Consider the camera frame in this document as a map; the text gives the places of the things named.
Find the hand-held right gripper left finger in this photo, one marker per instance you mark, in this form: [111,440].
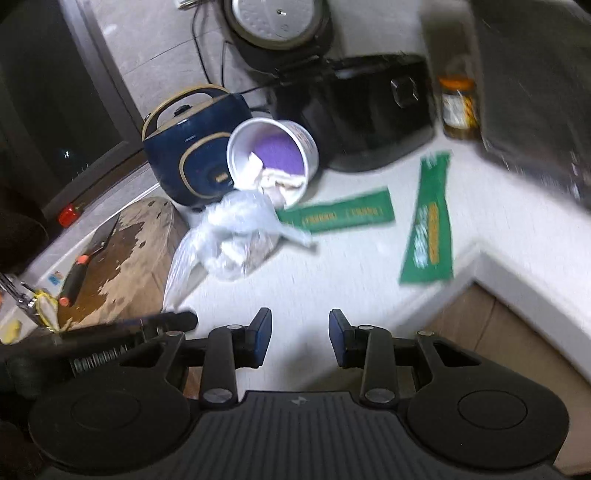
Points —
[262,339]

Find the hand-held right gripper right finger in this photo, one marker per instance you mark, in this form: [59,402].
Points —
[338,341]

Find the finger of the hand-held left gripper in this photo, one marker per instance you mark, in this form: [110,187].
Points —
[171,321]

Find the green wrapper with gold print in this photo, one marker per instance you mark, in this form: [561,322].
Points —
[337,212]

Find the green wrapper with orange print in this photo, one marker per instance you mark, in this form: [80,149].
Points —
[427,230]

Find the white round plate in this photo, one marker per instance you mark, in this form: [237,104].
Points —
[295,138]

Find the yellow white crumpled item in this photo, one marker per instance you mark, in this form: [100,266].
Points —
[48,311]

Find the round wooden chopping block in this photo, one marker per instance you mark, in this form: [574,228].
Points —
[134,263]

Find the yellow sponge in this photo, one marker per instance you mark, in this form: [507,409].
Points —
[10,333]

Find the clear plastic bag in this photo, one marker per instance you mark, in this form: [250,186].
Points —
[226,240]

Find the small red object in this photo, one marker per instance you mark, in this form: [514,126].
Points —
[70,215]

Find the crumpled white tissue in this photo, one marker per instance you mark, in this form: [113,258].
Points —
[274,180]

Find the blue rice cooker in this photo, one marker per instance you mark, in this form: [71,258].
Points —
[184,157]

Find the glass jar with orange lid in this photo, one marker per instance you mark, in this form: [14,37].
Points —
[457,110]

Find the black garbage bag bin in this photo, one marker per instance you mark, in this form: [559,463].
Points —
[531,92]

